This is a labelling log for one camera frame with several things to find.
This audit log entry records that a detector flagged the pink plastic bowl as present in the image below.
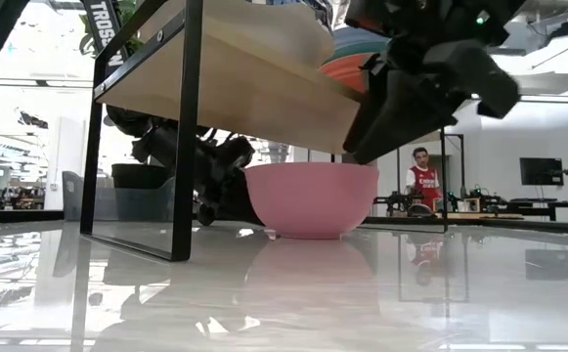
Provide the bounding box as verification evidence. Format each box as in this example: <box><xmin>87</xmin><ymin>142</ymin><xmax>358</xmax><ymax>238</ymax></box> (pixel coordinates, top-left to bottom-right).
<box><xmin>242</xmin><ymin>161</ymin><xmax>380</xmax><ymax>242</ymax></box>

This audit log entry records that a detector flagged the person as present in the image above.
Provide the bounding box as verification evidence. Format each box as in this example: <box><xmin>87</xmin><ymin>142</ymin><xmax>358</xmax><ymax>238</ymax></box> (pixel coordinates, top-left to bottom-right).
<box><xmin>405</xmin><ymin>146</ymin><xmax>445</xmax><ymax>210</ymax></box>

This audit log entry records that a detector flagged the black aluminium table frame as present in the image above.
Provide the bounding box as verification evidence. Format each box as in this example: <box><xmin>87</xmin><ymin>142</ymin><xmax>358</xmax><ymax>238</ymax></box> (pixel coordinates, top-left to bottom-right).
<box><xmin>0</xmin><ymin>208</ymin><xmax>568</xmax><ymax>237</ymax></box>

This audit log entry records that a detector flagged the red plastic bowl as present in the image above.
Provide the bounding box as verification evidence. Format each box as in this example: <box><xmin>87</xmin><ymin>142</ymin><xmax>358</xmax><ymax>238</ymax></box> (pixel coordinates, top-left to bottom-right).
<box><xmin>318</xmin><ymin>52</ymin><xmax>378</xmax><ymax>95</ymax></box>

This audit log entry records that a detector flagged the black plant pot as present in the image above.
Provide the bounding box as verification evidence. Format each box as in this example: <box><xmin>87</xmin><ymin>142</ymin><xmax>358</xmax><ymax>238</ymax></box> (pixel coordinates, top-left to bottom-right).
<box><xmin>110</xmin><ymin>163</ymin><xmax>173</xmax><ymax>191</ymax></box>

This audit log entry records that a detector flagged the green leafy plant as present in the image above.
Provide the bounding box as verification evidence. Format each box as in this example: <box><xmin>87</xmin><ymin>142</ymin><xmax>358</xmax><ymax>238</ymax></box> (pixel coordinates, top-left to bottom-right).
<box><xmin>77</xmin><ymin>0</ymin><xmax>144</xmax><ymax>56</ymax></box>

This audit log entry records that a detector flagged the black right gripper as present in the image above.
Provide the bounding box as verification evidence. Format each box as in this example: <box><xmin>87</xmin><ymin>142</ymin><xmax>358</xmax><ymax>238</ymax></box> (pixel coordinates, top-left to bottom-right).
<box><xmin>342</xmin><ymin>0</ymin><xmax>528</xmax><ymax>166</ymax></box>

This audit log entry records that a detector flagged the blue plastic bowl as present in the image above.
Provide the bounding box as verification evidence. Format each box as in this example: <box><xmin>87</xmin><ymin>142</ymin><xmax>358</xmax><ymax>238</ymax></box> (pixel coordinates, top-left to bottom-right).
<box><xmin>330</xmin><ymin>25</ymin><xmax>393</xmax><ymax>49</ymax></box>

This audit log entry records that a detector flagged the black computer monitor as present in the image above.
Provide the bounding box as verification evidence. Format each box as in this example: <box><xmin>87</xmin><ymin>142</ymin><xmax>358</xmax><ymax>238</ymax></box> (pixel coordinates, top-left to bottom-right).
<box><xmin>518</xmin><ymin>156</ymin><xmax>565</xmax><ymax>188</ymax></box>

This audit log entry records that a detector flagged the distant robot workstation table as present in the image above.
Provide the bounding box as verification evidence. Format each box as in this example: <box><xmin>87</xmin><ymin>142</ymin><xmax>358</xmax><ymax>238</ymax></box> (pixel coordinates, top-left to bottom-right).
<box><xmin>373</xmin><ymin>185</ymin><xmax>568</xmax><ymax>222</ymax></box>

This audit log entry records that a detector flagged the green plastic bowl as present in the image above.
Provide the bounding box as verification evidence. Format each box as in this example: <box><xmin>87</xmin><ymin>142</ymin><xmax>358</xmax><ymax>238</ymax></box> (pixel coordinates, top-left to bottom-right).
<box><xmin>323</xmin><ymin>41</ymin><xmax>392</xmax><ymax>64</ymax></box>

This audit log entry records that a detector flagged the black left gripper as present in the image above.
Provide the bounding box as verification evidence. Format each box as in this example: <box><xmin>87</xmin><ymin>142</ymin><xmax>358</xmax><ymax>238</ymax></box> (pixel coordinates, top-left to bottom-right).
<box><xmin>184</xmin><ymin>135</ymin><xmax>266</xmax><ymax>228</ymax></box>

